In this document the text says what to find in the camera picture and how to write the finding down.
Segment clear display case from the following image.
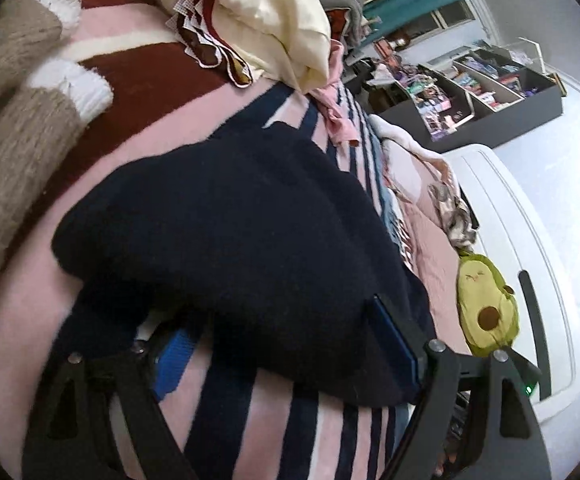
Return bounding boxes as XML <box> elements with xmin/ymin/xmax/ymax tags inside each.
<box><xmin>504</xmin><ymin>37</ymin><xmax>559</xmax><ymax>79</ymax></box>

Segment navy planet print sweater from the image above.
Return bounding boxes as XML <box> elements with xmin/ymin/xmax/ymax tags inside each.
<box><xmin>51</xmin><ymin>121</ymin><xmax>438</xmax><ymax>408</ymax></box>

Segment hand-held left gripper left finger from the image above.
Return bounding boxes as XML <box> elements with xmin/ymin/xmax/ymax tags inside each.
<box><xmin>22</xmin><ymin>327</ymin><xmax>193</xmax><ymax>480</ymax></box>

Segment beige knit sweater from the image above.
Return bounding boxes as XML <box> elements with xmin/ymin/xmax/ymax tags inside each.
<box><xmin>0</xmin><ymin>0</ymin><xmax>116</xmax><ymax>322</ymax></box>

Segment pink and white fleece blanket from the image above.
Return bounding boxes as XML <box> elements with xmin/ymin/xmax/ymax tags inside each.
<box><xmin>370</xmin><ymin>112</ymin><xmax>463</xmax><ymax>202</ymax></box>

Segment pink garment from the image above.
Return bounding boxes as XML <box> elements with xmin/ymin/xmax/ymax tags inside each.
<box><xmin>310</xmin><ymin>42</ymin><xmax>362</xmax><ymax>149</ymax></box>

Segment white bed headboard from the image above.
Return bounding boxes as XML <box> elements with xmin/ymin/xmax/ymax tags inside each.
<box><xmin>442</xmin><ymin>143</ymin><xmax>580</xmax><ymax>427</ymax></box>

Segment striped printed blanket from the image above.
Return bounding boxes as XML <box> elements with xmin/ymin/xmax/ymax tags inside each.
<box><xmin>0</xmin><ymin>0</ymin><xmax>423</xmax><ymax>480</ymax></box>

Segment pink striped pillow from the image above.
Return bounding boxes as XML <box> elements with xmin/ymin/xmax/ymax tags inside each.
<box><xmin>399</xmin><ymin>160</ymin><xmax>477</xmax><ymax>356</ymax></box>

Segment green avocado plush toy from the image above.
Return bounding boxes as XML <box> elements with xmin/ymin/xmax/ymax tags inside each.
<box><xmin>456</xmin><ymin>252</ymin><xmax>520</xmax><ymax>359</ymax></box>

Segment grey clothes pile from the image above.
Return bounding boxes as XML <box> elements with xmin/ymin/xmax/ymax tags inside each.
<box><xmin>315</xmin><ymin>0</ymin><xmax>372</xmax><ymax>47</ymax></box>

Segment cream dress with lace trim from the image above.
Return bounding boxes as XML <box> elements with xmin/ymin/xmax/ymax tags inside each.
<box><xmin>157</xmin><ymin>0</ymin><xmax>332</xmax><ymax>95</ymax></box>

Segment window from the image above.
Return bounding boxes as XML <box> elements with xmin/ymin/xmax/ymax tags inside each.
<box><xmin>410</xmin><ymin>0</ymin><xmax>477</xmax><ymax>37</ymax></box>

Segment dark bookshelf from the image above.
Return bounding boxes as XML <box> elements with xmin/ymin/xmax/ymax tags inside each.
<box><xmin>370</xmin><ymin>42</ymin><xmax>567</xmax><ymax>149</ymax></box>

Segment grey patterned cloth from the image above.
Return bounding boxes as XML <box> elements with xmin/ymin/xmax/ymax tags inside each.
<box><xmin>429</xmin><ymin>182</ymin><xmax>481</xmax><ymax>252</ymax></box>

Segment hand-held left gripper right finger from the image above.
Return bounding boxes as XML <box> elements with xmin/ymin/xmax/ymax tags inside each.
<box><xmin>372</xmin><ymin>294</ymin><xmax>553</xmax><ymax>480</ymax></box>

